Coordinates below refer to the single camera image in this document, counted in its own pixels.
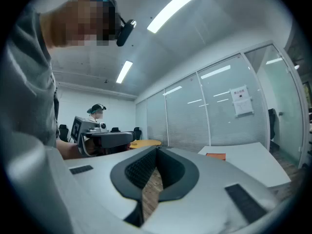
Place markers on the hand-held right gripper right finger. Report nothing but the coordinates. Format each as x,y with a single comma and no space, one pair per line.
207,191

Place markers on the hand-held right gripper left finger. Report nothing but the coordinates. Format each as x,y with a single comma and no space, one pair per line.
97,179

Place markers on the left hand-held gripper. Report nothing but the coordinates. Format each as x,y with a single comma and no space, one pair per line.
84,127

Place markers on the orange box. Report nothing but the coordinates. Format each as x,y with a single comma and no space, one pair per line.
215,156

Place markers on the person's left forearm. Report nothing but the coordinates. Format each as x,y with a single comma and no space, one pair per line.
69,150

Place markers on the black office chair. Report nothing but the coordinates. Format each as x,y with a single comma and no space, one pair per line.
64,131
115,130
137,132

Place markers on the round yellow table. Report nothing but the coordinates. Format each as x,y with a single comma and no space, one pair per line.
146,144

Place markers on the long ceiling light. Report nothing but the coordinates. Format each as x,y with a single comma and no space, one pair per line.
124,71
174,7

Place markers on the white printed paper sheet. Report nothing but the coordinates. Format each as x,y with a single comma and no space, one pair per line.
243,107

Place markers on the white paper notice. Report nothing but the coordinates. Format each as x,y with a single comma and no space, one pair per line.
239,93

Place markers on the person's grey shirt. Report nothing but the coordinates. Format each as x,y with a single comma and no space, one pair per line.
26,82

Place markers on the person's head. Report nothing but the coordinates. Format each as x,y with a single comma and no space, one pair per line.
73,21

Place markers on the black head-mounted camera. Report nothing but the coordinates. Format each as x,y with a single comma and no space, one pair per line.
125,33

